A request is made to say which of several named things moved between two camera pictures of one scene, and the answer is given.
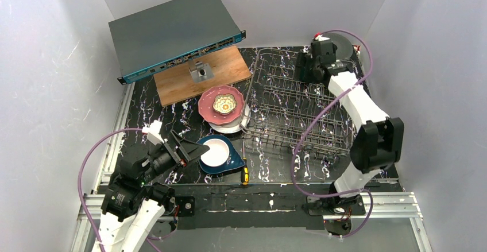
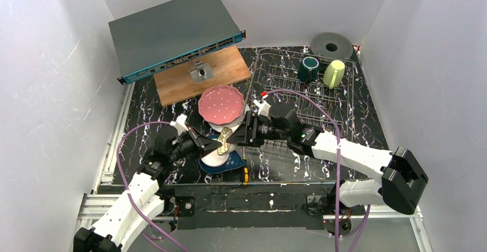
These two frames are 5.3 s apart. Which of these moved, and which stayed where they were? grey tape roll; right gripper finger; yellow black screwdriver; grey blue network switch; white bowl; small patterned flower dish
Moved: right gripper finger; small patterned flower dish
Stayed: yellow black screwdriver; white bowl; grey blue network switch; grey tape roll
